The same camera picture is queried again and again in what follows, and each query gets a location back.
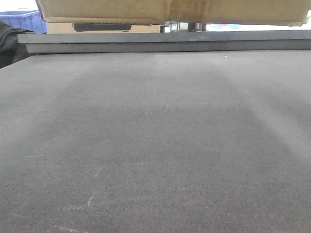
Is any large plain cardboard box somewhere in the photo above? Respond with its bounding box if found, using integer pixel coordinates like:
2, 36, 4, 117
36, 0, 311, 26

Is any grey metal shelf edge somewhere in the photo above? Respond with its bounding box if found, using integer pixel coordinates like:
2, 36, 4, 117
18, 30, 311, 54

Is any beige background cardboard box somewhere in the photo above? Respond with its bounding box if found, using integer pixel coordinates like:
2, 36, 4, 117
47, 23, 160, 34

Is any blue plastic bin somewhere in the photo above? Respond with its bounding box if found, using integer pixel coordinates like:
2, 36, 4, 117
0, 10, 48, 34

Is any black cloth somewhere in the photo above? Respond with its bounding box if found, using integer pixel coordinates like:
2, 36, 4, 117
0, 20, 34, 68

